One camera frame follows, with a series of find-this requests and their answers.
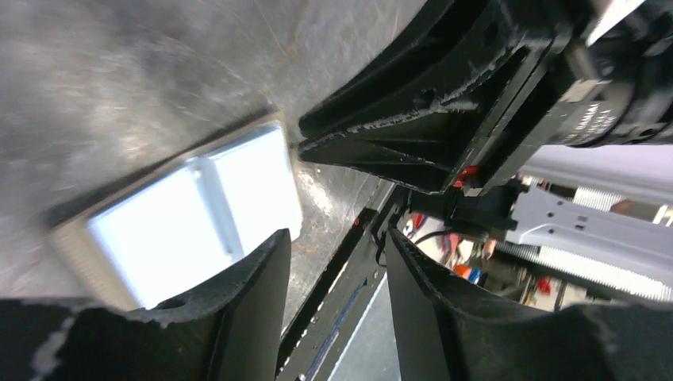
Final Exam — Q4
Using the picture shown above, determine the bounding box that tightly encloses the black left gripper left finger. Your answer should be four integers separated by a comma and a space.
1, 229, 291, 380

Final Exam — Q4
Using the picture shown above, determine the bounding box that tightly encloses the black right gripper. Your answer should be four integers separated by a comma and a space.
299, 1, 609, 196

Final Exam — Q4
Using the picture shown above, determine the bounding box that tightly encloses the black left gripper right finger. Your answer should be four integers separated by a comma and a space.
385, 229, 672, 380

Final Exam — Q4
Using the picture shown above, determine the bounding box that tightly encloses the beige card holder wallet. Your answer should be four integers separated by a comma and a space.
52, 111, 303, 311

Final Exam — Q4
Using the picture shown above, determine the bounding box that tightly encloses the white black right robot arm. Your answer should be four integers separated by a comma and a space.
298, 1, 672, 196

